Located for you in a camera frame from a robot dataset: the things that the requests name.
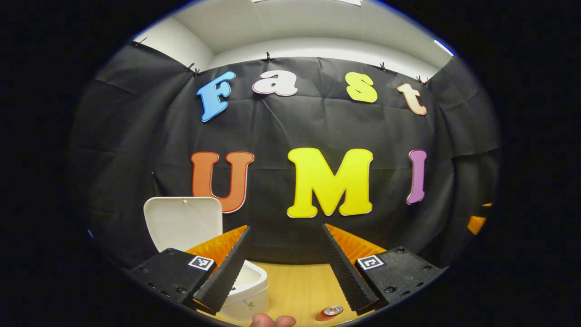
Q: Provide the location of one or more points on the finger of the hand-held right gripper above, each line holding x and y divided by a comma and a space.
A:
479, 220

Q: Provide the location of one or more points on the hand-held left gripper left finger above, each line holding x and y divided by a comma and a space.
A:
229, 268

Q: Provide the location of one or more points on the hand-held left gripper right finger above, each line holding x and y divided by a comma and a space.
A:
345, 272

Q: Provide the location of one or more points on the black backdrop cloth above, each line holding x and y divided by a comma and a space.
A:
272, 127

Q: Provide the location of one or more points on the white desktop garbage bin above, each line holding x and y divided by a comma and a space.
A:
181, 222

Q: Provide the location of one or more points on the red pop can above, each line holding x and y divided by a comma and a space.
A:
331, 312

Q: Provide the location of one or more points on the white ceiling light panel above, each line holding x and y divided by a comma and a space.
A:
349, 2

